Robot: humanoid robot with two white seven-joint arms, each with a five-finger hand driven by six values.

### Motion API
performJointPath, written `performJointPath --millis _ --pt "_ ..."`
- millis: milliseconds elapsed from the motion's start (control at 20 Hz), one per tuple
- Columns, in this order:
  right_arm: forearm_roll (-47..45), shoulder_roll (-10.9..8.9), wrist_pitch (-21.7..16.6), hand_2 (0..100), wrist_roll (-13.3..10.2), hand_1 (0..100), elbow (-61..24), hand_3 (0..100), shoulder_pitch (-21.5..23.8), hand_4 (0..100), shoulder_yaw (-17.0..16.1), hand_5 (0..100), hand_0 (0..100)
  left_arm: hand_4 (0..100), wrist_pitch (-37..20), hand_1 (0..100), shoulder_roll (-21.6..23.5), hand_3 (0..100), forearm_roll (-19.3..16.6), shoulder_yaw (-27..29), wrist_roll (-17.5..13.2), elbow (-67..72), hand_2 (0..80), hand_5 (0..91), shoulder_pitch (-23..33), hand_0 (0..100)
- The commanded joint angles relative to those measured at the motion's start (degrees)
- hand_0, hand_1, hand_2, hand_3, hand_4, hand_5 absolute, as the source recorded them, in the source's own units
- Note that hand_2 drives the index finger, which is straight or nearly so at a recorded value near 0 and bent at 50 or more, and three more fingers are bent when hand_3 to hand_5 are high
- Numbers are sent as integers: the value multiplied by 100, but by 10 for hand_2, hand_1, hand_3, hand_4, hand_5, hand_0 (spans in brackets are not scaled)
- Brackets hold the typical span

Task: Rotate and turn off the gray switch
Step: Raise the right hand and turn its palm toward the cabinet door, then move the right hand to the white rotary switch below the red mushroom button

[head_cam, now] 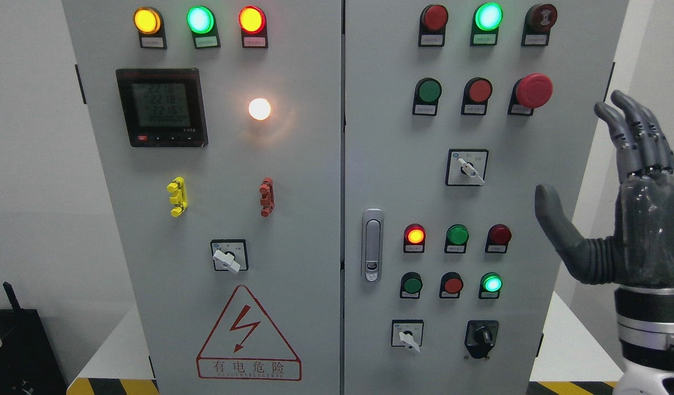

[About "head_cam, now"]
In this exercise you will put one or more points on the gray left cabinet door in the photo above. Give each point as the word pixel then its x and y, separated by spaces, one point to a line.
pixel 293 255

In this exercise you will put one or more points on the green push button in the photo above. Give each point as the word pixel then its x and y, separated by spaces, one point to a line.
pixel 426 97
pixel 411 285

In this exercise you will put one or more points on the gray right cabinet door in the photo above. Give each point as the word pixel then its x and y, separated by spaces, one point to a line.
pixel 397 162

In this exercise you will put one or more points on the green indicator light top left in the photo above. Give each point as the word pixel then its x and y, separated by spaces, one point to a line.
pixel 203 27

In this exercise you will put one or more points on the red push button lower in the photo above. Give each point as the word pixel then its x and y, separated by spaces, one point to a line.
pixel 451 285

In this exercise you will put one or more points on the black rotary selector switch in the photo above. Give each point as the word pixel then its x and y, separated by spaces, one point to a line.
pixel 481 337

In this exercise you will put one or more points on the gray robotic hand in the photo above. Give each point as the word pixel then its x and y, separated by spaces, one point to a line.
pixel 640 253

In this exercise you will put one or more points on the digital power meter display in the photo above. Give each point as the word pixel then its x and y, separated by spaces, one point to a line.
pixel 163 107

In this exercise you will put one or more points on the green indicator light middle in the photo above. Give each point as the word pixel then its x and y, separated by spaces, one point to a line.
pixel 456 239

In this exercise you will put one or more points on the yellow terminal clip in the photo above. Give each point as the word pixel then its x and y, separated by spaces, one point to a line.
pixel 177 196

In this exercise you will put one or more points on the red push button upper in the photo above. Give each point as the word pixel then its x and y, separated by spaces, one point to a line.
pixel 476 94

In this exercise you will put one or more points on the red indicator light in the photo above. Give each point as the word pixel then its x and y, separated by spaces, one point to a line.
pixel 432 24
pixel 253 25

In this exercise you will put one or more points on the red indicator light top right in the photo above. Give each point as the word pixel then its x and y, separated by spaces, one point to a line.
pixel 432 24

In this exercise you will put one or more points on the green lit indicator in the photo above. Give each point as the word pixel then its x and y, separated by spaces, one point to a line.
pixel 486 21
pixel 490 286

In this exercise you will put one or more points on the gray rotary switch left door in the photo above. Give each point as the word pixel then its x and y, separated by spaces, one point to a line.
pixel 229 255

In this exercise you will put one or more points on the yellow indicator light top left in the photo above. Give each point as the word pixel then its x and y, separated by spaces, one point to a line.
pixel 150 28

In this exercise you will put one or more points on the gray cabinet door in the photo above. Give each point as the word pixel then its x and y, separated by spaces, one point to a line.
pixel 293 255
pixel 397 162

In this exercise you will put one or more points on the green push button upper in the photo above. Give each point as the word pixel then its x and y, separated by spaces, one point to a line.
pixel 426 97

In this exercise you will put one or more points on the gray rotary switch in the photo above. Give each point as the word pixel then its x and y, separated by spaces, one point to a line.
pixel 466 168
pixel 407 333

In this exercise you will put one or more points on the green lit indicator top right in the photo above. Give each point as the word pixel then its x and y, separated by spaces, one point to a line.
pixel 486 21

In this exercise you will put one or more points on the green push button lower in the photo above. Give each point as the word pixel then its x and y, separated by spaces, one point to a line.
pixel 411 285

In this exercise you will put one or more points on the red push button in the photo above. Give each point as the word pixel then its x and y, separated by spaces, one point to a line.
pixel 476 94
pixel 451 285

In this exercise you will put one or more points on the dark red buzzer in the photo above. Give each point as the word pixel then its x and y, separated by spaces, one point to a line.
pixel 539 20

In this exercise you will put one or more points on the red indicator light top left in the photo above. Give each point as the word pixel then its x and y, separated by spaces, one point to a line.
pixel 253 25

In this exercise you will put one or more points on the red lit indicator middle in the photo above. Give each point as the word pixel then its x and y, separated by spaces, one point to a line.
pixel 414 238

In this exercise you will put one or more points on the white glowing lamp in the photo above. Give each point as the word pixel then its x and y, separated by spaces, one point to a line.
pixel 259 109

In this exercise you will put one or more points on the green indicator light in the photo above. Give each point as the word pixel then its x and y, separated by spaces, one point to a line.
pixel 456 239
pixel 203 27

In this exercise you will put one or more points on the red electrical hazard warning sticker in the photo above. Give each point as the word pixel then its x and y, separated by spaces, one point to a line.
pixel 246 344

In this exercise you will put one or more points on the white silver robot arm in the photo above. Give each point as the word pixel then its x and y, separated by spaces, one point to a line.
pixel 645 320

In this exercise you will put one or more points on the silver cabinet door handle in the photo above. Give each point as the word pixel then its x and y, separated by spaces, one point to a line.
pixel 372 244

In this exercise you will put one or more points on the red terminal clip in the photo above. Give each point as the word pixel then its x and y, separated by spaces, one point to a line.
pixel 266 200

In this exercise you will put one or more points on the black box with antenna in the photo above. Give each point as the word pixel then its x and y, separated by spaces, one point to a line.
pixel 27 362

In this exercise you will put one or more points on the green lit indicator lower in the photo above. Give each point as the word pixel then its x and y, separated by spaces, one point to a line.
pixel 490 286

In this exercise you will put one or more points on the red emergency stop mushroom button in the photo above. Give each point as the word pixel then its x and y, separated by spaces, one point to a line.
pixel 529 93

